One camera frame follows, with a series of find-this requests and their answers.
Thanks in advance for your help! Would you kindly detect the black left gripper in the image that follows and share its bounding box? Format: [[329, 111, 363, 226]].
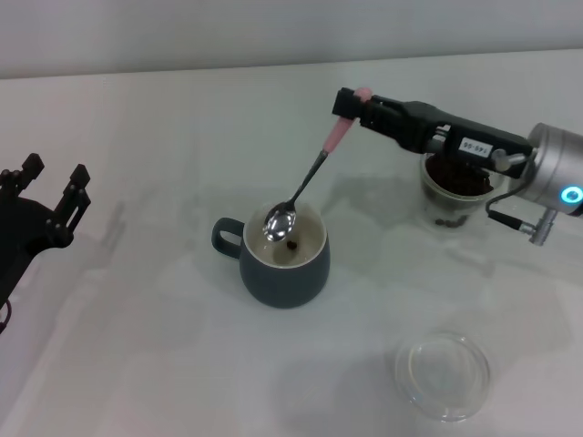
[[0, 153, 91, 297]]

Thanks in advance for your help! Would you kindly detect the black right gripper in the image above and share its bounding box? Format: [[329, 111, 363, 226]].
[[332, 87, 537, 172]]

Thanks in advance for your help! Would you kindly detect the pink-handled metal spoon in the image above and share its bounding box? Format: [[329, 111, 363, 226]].
[[263, 86, 373, 243]]

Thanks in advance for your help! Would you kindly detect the pile of coffee beans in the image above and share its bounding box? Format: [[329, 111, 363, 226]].
[[425, 154, 496, 197]]

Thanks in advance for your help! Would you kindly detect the dark teal ceramic mug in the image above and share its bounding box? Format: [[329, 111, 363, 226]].
[[210, 198, 332, 310]]

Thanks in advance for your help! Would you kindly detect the clear glass saucer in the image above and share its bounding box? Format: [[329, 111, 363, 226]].
[[394, 331, 492, 409]]

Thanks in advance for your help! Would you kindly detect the clear double-wall glass cup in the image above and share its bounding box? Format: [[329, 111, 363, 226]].
[[418, 152, 506, 229]]

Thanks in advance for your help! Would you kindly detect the black cable with metal plug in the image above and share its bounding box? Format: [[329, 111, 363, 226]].
[[485, 184, 559, 247]]

